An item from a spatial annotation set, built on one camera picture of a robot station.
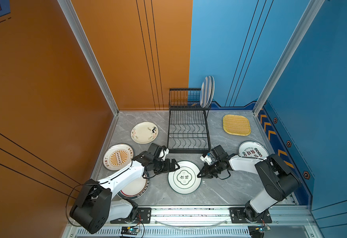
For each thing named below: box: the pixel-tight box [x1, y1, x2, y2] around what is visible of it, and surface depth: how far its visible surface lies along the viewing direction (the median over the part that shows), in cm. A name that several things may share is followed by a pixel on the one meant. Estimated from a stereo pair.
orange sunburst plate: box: [102, 142, 134, 172], surface depth 98 cm
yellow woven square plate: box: [222, 114, 251, 137], surface depth 113 cm
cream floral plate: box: [130, 121, 159, 145], surface depth 108 cm
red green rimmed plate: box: [116, 173, 151, 200], surface depth 82 cm
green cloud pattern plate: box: [167, 160, 202, 195], surface depth 86 cm
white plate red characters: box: [237, 140, 270, 160], surface depth 99 cm
